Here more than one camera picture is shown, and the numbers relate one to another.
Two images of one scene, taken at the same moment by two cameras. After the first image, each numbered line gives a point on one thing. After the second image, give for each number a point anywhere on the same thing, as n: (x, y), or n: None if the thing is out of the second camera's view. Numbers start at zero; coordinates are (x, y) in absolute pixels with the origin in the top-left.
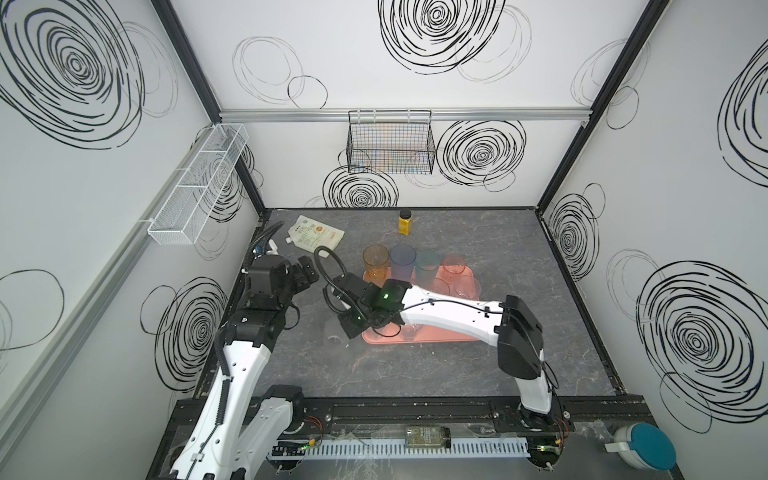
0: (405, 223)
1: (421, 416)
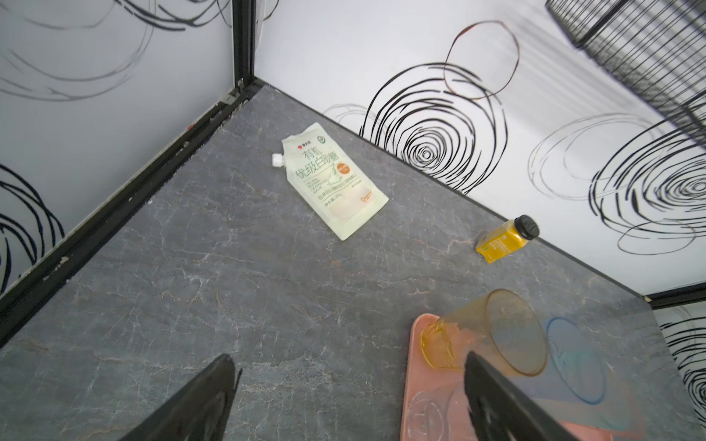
0: (504, 240)
1: None
